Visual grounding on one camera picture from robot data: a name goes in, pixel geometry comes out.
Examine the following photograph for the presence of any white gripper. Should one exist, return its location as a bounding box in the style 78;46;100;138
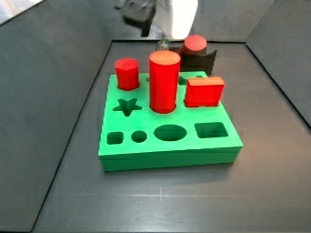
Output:
154;0;197;50

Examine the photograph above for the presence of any long pale red oval rod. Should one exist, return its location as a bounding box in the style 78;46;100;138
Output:
178;35;208;56

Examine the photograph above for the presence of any black cradle fixture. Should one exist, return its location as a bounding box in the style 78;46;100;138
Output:
181;49;217;76

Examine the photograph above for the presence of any tall red cylinder peg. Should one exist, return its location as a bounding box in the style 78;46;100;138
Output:
149;50;181;114

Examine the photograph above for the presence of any red hexagonal peg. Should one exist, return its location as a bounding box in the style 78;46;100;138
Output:
114;58;140;91

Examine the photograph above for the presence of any red rectangular arch block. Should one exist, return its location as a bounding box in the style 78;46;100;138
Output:
182;76;224;107

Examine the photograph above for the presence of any green shape sorter base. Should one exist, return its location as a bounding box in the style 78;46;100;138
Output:
98;71;242;171

